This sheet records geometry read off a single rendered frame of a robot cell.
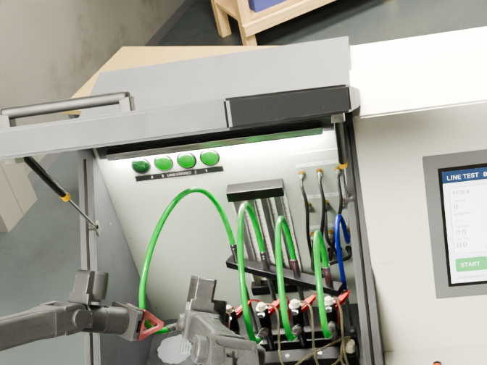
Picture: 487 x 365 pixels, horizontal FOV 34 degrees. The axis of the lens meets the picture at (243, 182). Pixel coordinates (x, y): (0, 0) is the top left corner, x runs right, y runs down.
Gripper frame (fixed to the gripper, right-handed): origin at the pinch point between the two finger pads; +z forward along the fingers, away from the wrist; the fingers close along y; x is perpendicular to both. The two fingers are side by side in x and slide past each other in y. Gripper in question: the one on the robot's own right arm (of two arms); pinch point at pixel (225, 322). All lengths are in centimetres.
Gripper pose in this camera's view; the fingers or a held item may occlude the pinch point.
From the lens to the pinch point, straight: 188.8
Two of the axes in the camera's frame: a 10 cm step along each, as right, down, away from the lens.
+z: 3.5, 1.6, 9.2
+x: -9.3, -0.2, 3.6
